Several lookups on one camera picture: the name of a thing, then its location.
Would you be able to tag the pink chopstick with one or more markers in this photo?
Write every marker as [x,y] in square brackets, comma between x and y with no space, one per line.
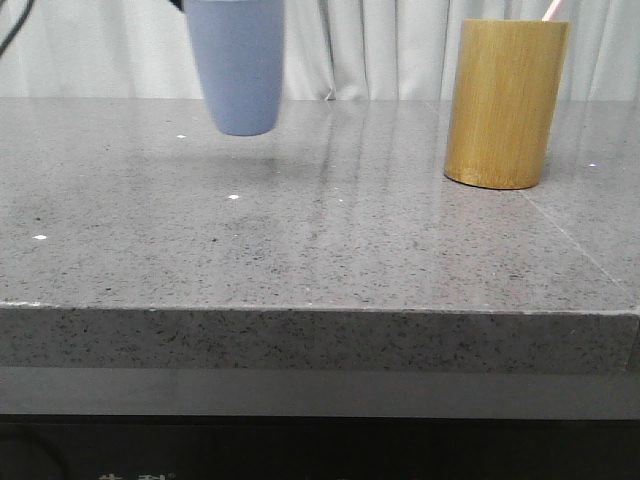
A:
[552,10]

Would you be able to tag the white curtain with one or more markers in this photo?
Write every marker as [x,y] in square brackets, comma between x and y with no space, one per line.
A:
[335,50]

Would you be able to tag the bamboo cylindrical holder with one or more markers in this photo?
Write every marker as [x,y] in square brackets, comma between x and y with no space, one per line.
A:
[506,86]

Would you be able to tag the blue plastic cup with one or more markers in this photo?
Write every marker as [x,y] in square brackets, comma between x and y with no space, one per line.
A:
[238,48]

